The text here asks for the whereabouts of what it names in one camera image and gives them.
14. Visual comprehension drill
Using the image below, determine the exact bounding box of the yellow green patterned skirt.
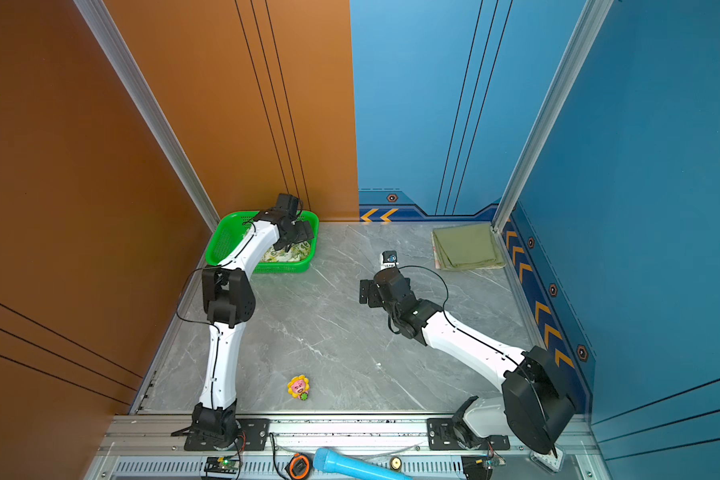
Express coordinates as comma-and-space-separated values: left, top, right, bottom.
262, 241, 312, 263

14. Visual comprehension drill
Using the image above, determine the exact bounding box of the green plastic basket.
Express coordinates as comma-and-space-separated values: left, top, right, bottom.
205, 211, 320, 274

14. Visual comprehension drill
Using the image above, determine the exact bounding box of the olive green skirt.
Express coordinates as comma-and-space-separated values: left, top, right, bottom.
431, 223, 505, 271

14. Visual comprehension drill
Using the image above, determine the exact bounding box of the pastel floral skirt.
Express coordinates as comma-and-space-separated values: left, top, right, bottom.
433, 240, 506, 271

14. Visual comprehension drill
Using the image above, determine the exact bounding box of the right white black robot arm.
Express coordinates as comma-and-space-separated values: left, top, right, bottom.
359, 267, 577, 457

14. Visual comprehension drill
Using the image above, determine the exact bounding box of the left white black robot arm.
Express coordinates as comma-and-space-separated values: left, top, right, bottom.
184, 193, 315, 451

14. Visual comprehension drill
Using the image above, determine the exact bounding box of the yellow flower toy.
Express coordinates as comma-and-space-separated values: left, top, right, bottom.
287, 375, 310, 401

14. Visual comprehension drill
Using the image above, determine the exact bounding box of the blue cylindrical flashlight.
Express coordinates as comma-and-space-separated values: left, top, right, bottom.
313, 448, 410, 480

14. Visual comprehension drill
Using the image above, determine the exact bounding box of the right green circuit board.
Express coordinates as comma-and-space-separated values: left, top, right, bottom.
475, 453, 506, 472

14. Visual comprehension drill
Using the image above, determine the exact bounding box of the green circuit board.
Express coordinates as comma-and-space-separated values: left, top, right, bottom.
202, 456, 242, 480
475, 453, 506, 472

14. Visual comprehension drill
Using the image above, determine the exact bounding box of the orange black tape measure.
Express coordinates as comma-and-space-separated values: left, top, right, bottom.
287, 453, 312, 480

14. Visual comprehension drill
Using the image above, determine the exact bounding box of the small white alarm clock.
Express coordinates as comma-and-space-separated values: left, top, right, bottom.
530, 451, 565, 473

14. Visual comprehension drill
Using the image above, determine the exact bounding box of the left green circuit board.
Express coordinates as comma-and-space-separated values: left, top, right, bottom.
202, 456, 242, 480

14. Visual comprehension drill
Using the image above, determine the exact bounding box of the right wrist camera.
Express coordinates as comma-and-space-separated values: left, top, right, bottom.
380, 250, 398, 269

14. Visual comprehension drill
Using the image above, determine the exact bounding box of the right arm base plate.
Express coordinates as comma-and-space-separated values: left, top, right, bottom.
426, 417, 511, 451

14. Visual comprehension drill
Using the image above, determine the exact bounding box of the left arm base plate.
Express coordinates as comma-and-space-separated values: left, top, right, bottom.
183, 417, 270, 453

